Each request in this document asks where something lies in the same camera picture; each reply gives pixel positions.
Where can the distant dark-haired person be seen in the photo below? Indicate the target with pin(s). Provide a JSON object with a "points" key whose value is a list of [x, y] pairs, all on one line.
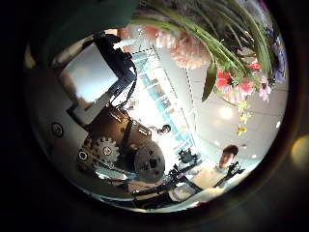
{"points": [[165, 129]]}

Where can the black equipment stand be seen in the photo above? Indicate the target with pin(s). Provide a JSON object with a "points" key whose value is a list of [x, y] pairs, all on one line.
{"points": [[188, 157]]}

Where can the person with white shirt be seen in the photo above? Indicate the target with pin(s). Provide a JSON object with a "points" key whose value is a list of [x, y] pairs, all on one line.
{"points": [[227, 154]]}

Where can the blue framed window wall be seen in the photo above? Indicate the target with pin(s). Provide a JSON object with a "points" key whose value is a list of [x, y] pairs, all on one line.
{"points": [[157, 93]]}

